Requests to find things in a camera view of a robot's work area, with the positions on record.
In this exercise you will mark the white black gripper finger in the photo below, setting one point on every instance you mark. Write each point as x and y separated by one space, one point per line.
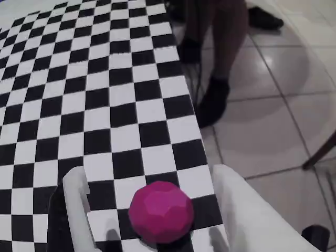
77 210

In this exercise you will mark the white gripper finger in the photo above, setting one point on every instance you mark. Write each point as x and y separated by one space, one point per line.
249 218

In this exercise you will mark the pink faceted ball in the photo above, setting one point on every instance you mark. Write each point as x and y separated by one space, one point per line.
161 210

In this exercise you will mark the dark wooden furniture leg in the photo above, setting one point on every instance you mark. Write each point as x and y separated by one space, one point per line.
320 151

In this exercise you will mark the black white checkered mat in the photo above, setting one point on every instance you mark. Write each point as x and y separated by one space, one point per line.
92 92

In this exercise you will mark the person leg with black sock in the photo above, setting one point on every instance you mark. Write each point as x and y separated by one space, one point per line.
225 39
190 51

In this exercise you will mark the black shoe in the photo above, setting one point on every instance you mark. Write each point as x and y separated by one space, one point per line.
263 18

